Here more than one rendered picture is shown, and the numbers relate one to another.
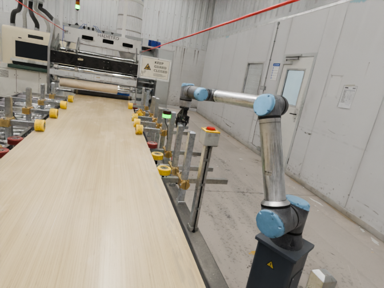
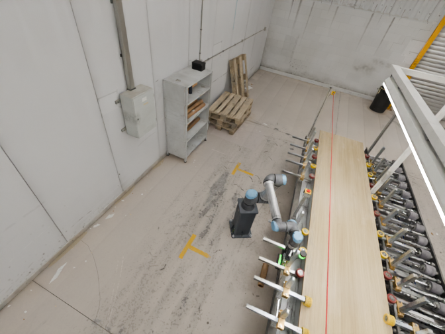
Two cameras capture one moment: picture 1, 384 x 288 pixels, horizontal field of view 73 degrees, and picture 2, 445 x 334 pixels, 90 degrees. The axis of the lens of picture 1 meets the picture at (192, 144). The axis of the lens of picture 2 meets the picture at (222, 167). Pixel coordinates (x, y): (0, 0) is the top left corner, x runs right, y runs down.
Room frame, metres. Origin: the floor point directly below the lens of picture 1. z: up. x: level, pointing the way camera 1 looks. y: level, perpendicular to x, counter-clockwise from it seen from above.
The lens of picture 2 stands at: (3.21, 0.09, 3.02)
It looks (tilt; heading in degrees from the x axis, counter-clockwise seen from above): 43 degrees down; 214
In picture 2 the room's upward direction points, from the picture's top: 10 degrees clockwise
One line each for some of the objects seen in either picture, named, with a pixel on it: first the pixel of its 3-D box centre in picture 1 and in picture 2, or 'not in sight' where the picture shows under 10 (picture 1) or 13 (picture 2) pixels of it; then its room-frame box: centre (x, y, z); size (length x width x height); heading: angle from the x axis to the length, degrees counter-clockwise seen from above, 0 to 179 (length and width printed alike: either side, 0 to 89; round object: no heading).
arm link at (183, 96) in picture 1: (187, 91); (295, 238); (1.90, 0.10, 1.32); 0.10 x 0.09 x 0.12; 43
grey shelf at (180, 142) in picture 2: not in sight; (188, 115); (0.58, -2.65, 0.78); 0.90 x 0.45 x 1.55; 16
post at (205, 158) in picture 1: (199, 188); (298, 206); (1.15, -0.07, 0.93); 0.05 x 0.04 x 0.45; 19
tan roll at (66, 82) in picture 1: (104, 87); not in sight; (3.93, 1.45, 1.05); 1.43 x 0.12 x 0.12; 109
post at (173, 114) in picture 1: (168, 142); (289, 262); (1.87, 0.17, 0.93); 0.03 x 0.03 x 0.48; 19
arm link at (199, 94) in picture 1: (198, 93); (291, 227); (1.82, 0.01, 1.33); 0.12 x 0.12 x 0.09; 43
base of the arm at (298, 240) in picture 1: (287, 232); (248, 203); (1.35, -0.64, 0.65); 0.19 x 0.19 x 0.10
